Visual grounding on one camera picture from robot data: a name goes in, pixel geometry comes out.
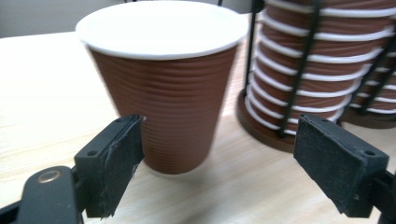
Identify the stack of brown cups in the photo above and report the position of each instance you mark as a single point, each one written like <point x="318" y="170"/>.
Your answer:
<point x="280" y="53"/>
<point x="384" y="93"/>

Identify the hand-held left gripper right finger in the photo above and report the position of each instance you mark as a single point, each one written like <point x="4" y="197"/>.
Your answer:
<point x="336" y="161"/>

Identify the single brown ribbed cup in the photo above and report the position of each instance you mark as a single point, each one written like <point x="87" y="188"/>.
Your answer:
<point x="168" y="93"/>

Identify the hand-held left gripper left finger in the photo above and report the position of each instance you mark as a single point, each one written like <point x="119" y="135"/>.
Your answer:
<point x="115" y="161"/>

